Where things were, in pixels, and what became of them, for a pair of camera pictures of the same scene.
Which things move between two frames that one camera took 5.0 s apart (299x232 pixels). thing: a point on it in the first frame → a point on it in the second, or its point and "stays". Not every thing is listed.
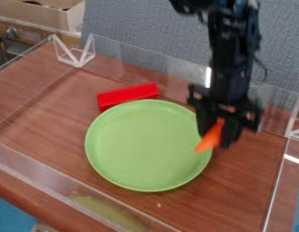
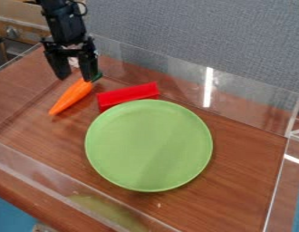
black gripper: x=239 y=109 → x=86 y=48
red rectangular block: x=143 y=91 stays
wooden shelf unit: x=18 y=37 stays
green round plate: x=140 y=146 stays
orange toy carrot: x=214 y=137 → x=72 y=95
